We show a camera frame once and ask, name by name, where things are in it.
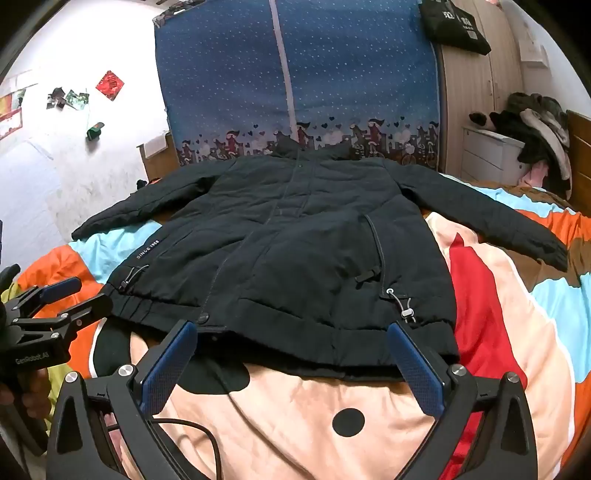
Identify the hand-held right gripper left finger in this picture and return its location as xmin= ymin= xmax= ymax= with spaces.
xmin=46 ymin=319 xmax=218 ymax=480

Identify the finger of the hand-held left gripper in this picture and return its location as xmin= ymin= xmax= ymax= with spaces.
xmin=11 ymin=293 xmax=114 ymax=343
xmin=9 ymin=277 xmax=83 ymax=320

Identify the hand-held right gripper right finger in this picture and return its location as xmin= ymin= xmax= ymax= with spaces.
xmin=387 ymin=320 xmax=539 ymax=480

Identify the black padded jacket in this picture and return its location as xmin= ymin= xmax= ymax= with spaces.
xmin=71 ymin=138 xmax=568 ymax=382

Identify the white container with clothes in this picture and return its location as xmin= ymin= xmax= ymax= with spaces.
xmin=489 ymin=91 xmax=574 ymax=200

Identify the person's left hand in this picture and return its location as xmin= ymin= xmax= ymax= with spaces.
xmin=0 ymin=368 xmax=51 ymax=417

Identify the yellow-green bedsheet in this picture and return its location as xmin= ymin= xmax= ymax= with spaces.
xmin=44 ymin=364 xmax=75 ymax=408

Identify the colourful patterned blanket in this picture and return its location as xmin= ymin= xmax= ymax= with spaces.
xmin=16 ymin=173 xmax=591 ymax=480

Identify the wooden nightstand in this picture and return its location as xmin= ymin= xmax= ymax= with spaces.
xmin=137 ymin=134 xmax=179 ymax=184

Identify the red paper square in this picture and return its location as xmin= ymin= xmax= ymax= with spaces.
xmin=95 ymin=70 xmax=125 ymax=100

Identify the white drawer cabinet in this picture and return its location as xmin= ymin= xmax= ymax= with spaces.
xmin=462 ymin=127 xmax=527 ymax=186

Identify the wooden headboard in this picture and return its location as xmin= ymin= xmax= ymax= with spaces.
xmin=566 ymin=110 xmax=591 ymax=214

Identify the wooden wardrobe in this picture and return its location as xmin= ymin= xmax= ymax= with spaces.
xmin=434 ymin=0 xmax=523 ymax=182

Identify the black bag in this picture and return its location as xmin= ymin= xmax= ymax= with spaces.
xmin=418 ymin=0 xmax=492 ymax=56

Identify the black cable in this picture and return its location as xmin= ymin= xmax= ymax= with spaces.
xmin=105 ymin=418 xmax=223 ymax=480

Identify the wall poster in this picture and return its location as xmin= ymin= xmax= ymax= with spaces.
xmin=0 ymin=88 xmax=27 ymax=140

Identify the green wall photo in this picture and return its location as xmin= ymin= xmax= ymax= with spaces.
xmin=65 ymin=89 xmax=90 ymax=112

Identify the dark wall photo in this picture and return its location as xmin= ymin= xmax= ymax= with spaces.
xmin=46 ymin=87 xmax=70 ymax=112

